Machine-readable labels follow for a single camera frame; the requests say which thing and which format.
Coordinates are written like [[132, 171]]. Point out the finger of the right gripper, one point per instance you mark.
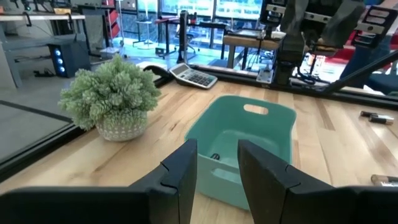
[[293, 15], [342, 21]]

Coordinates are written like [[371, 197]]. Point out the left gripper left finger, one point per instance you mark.
[[93, 205]]

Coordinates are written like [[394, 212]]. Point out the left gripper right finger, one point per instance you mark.
[[311, 205]]

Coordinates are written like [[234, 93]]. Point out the silver black AA battery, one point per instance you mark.
[[388, 184], [385, 117]]

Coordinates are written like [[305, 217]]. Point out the black copper AA battery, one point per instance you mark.
[[367, 114], [381, 122], [387, 178]]

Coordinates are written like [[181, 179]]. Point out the wooden table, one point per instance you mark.
[[248, 42]]

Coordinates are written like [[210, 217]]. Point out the green plant in white pot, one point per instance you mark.
[[109, 93]]

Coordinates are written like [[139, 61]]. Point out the grey desk calculator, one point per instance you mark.
[[194, 77]]

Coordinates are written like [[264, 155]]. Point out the teal plastic bin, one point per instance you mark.
[[224, 124]]

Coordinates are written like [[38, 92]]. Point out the computer tower with blue lights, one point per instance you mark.
[[74, 59]]

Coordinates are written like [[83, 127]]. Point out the black curved clamp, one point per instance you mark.
[[157, 71]]

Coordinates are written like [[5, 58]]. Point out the clear plastic bin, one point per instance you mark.
[[110, 53]]

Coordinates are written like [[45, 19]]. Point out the grey workbench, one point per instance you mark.
[[31, 43]]

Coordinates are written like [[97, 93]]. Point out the black aluminium table frame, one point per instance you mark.
[[34, 154]]

